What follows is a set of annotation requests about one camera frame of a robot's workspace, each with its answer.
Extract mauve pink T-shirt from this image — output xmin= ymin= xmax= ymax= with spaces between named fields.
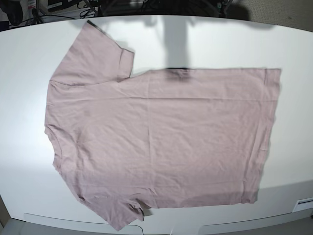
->
xmin=45 ymin=22 xmax=281 ymax=230

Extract white label sticker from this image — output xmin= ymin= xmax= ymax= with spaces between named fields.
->
xmin=292 ymin=198 xmax=313 ymax=212

